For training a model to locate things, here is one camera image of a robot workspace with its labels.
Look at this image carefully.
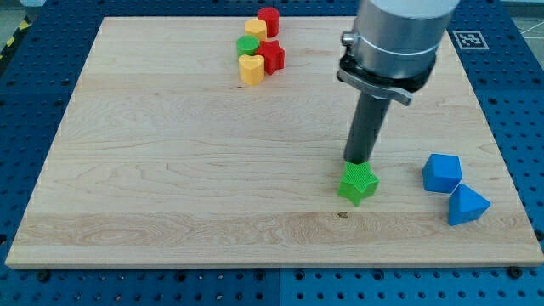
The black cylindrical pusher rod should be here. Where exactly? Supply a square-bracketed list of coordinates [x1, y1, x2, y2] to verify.
[343, 92, 390, 164]

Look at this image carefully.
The red star block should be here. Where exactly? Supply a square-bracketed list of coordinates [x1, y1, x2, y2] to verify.
[256, 40, 286, 75]

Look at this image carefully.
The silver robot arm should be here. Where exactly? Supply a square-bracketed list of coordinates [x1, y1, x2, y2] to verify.
[337, 0, 459, 105]

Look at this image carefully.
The green star block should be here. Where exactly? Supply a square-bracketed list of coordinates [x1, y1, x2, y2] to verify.
[337, 161, 380, 207]

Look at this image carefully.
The blue cube block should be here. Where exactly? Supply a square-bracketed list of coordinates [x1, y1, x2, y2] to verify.
[422, 153, 462, 194]

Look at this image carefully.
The red cylinder block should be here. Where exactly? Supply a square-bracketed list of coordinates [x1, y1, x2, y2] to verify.
[257, 7, 280, 38]

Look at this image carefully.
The white fiducial marker tag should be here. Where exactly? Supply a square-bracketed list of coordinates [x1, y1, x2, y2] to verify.
[452, 30, 489, 50]

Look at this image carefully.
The wooden board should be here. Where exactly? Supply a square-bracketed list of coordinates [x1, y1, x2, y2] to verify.
[6, 17, 543, 269]

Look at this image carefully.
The green cylinder block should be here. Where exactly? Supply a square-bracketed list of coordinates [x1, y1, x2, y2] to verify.
[236, 35, 260, 57]

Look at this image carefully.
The blue triangle block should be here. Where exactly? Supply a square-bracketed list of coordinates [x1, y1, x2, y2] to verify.
[448, 184, 491, 226]

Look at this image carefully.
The yellow heart block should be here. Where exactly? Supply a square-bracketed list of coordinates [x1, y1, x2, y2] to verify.
[238, 54, 264, 85]

